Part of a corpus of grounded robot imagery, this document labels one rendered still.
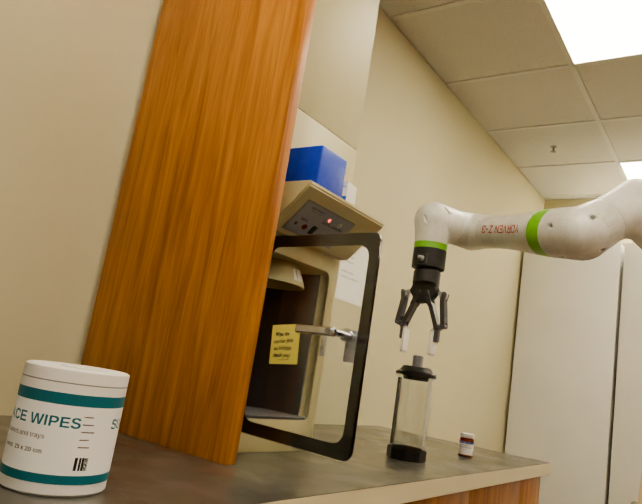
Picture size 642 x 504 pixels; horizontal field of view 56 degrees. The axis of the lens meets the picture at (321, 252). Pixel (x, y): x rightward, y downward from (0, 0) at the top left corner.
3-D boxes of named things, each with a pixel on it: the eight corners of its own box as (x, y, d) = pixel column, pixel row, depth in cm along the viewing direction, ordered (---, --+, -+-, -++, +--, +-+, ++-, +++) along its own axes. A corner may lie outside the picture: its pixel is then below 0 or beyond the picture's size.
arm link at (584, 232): (634, 246, 132) (617, 195, 130) (591, 271, 128) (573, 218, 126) (573, 244, 149) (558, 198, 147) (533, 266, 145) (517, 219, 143)
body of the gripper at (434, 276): (407, 267, 167) (403, 299, 166) (436, 268, 162) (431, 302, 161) (419, 272, 173) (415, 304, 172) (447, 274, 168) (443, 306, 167)
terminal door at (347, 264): (234, 429, 121) (268, 237, 129) (351, 463, 101) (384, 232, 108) (231, 429, 121) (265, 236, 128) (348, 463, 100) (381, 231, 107)
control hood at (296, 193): (259, 226, 129) (267, 181, 131) (340, 261, 155) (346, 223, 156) (302, 225, 122) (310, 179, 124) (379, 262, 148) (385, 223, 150)
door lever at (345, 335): (311, 339, 112) (314, 325, 113) (351, 343, 106) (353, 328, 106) (291, 334, 108) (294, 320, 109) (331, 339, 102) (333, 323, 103)
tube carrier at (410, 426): (378, 450, 157) (389, 367, 161) (397, 449, 166) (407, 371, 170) (415, 459, 151) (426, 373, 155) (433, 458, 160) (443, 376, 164)
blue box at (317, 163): (279, 186, 133) (286, 148, 135) (306, 200, 141) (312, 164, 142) (316, 184, 127) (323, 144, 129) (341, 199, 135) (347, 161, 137)
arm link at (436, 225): (409, 201, 175) (429, 193, 165) (446, 211, 179) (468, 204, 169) (403, 248, 172) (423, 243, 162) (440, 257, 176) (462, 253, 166)
